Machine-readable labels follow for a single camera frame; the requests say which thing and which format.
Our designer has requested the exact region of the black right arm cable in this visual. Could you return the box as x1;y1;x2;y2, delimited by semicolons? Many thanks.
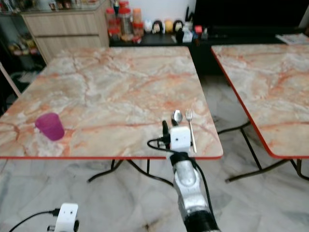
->
147;137;211;208

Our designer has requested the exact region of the marble top folding table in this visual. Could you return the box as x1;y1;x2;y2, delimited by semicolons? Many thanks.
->
0;46;224;196
211;43;309;183

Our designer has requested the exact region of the printed magazine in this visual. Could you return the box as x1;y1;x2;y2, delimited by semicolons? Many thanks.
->
276;33;309;45

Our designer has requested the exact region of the dark cluttered storage shelf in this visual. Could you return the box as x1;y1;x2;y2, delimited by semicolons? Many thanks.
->
0;0;45;85

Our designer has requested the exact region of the silver metal fork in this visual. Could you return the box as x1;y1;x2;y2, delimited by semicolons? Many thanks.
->
185;109;197;154

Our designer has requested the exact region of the pale slanted wooden bar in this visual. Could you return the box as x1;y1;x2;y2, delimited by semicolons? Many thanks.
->
0;65;23;97

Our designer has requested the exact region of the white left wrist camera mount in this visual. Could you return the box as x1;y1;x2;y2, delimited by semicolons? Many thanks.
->
55;203;79;232

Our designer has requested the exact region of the clear jar with red lid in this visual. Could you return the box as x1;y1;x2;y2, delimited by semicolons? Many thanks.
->
118;7;133;37

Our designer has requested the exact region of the purple plastic cup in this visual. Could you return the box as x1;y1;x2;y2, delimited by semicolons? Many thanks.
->
35;113;65;142

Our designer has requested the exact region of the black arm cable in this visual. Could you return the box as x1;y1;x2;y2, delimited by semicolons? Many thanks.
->
147;137;211;208
9;208;61;232

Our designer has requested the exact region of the light wooden cabinet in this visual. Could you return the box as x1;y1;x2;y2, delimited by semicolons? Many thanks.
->
22;5;111;63

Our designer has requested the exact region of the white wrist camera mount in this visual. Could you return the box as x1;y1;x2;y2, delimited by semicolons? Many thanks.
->
169;126;191;155
55;203;79;232

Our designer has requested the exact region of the orange filled plastic jar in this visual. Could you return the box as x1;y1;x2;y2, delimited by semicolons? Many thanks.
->
132;7;143;37

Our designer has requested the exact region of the black television screen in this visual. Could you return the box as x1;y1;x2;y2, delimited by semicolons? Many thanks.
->
193;0;309;29

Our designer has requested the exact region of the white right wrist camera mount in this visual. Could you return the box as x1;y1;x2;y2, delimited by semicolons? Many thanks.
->
169;126;191;155

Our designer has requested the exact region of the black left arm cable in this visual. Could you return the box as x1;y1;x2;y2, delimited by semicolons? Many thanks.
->
9;208;61;232

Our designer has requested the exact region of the silver metal spoon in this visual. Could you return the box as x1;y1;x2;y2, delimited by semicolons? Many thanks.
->
172;110;183;126

